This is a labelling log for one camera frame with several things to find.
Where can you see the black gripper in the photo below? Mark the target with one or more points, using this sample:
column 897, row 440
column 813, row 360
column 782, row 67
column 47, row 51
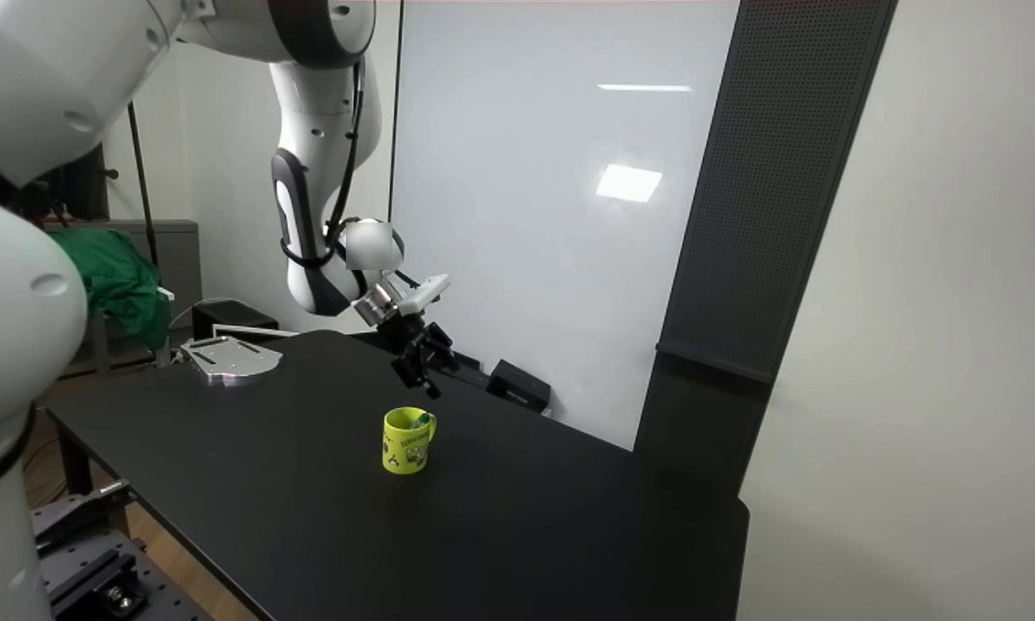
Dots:
column 405, row 330

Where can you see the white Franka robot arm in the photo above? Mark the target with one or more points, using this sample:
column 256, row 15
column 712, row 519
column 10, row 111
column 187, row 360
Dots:
column 37, row 286

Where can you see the yellow-green cup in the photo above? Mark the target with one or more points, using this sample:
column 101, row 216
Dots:
column 408, row 440

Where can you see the small black box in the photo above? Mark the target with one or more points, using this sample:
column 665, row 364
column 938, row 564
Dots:
column 520, row 388

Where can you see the large whiteboard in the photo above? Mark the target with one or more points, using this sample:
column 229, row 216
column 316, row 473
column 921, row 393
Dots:
column 552, row 209

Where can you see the green cloth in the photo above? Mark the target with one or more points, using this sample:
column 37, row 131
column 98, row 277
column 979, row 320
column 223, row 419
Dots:
column 116, row 282

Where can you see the black pillar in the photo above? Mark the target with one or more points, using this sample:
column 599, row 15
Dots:
column 760, row 254

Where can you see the black perforated robot table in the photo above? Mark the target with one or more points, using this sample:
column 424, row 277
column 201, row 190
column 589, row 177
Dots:
column 103, row 564

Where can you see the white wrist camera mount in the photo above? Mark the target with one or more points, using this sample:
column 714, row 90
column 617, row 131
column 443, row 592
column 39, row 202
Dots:
column 420, row 292

